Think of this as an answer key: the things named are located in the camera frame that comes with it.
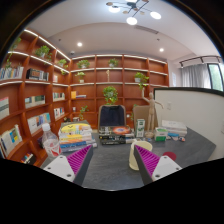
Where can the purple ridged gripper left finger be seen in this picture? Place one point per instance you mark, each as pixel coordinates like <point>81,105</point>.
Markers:
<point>72,167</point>

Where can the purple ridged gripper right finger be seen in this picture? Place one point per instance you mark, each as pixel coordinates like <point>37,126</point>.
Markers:
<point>153,167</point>

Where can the clear plastic water bottle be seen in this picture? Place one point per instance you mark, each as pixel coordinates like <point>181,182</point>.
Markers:
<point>50,141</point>

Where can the cream ceramic cup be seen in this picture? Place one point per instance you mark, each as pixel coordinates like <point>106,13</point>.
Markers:
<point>132,161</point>

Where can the red round coaster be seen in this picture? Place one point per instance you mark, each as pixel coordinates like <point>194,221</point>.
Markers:
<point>170,154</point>

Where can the colourful stack of books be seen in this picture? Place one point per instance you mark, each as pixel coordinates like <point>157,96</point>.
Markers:
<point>75,135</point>

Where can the wooden artist mannequin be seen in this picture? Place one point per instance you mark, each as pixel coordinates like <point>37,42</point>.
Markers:
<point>151,114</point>

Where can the small green white box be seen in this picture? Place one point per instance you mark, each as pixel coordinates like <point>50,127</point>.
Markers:
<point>160,134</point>

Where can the green white carton box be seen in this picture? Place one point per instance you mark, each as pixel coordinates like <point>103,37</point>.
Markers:
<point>140,127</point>

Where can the dark stack of books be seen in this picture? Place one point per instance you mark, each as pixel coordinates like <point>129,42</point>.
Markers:
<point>113,135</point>

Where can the tan chair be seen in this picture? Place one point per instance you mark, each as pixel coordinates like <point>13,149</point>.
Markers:
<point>141,112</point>

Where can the black office chair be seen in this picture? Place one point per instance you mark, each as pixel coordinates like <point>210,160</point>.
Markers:
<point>111,115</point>

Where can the white partition panel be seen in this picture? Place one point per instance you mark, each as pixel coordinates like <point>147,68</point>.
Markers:
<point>200,109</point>

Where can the hanging green potted plant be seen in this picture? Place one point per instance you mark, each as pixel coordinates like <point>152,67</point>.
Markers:
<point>110,94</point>

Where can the grey window curtain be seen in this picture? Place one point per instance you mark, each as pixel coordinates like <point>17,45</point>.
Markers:
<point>196,76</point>

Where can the ceiling lamp with round bulbs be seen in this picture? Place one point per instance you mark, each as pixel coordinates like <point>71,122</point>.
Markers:
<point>132,8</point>

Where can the wooden bookshelf wall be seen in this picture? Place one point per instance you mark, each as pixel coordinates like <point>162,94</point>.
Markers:
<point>42,83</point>

